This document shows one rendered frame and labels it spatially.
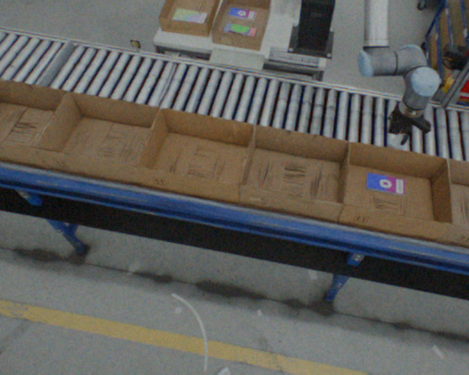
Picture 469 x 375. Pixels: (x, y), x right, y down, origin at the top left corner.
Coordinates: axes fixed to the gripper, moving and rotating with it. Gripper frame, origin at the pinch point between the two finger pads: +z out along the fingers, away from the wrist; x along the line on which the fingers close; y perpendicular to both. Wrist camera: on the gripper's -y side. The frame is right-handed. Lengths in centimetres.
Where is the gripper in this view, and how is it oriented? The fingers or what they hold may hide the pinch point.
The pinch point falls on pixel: (398, 141)
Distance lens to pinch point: 170.3
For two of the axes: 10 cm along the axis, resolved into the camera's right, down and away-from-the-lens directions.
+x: -1.7, 8.0, -5.7
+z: -0.7, 5.7, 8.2
